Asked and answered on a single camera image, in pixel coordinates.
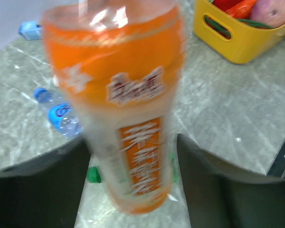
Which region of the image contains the pink onion toy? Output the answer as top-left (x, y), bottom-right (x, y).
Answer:
top-left (250, 0), bottom-right (285, 28)

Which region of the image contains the orange carrot toy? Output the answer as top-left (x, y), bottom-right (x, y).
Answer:
top-left (226, 0), bottom-right (257, 19)

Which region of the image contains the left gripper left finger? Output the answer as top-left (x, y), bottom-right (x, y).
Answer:
top-left (0, 137), bottom-right (90, 228)

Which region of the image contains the red pepper toy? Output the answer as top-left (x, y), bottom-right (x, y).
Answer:
top-left (212, 0), bottom-right (242, 12)

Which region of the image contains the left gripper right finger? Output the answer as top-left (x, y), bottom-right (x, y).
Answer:
top-left (177, 134), bottom-right (285, 228)

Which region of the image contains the clear blue water bottle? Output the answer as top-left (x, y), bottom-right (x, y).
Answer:
top-left (33, 87), bottom-right (83, 139)

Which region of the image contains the blue box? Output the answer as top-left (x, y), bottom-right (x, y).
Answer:
top-left (18, 21), bottom-right (43, 40)

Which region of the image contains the orange tea bottle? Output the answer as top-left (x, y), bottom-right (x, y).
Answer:
top-left (41, 0), bottom-right (186, 214)

